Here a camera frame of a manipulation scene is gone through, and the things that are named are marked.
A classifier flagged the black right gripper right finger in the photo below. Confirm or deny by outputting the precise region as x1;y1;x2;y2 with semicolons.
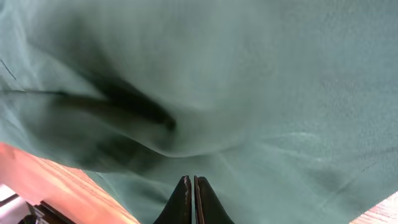
194;176;234;224

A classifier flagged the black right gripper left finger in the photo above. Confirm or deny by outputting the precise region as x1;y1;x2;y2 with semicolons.
154;175;192;224

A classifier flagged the green cloth bag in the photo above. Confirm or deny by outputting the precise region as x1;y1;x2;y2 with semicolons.
1;0;397;223

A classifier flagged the black aluminium mounting rail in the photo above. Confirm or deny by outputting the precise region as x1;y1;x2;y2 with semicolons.
18;201;76;224

